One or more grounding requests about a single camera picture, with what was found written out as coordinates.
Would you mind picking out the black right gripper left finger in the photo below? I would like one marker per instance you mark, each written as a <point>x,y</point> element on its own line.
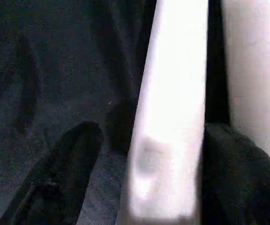
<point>62,182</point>

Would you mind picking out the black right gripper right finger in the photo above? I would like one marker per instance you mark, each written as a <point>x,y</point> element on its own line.
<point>237,182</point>

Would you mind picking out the white plastic table leg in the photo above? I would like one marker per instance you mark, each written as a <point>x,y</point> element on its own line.
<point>254,70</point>
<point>172,93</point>

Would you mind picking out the black mat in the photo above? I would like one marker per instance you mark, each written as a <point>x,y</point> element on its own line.
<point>55,70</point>

